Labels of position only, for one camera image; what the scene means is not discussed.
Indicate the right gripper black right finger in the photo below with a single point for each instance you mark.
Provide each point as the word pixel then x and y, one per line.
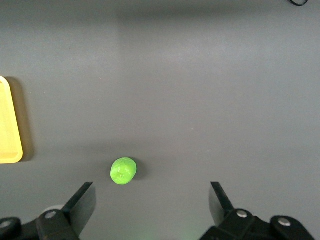
pixel 222 207

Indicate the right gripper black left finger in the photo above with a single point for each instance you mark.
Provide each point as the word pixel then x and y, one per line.
pixel 80 207

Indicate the green apple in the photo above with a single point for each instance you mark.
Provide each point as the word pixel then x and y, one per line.
pixel 123 171

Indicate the yellow plastic tray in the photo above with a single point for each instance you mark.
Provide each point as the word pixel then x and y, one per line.
pixel 7 125

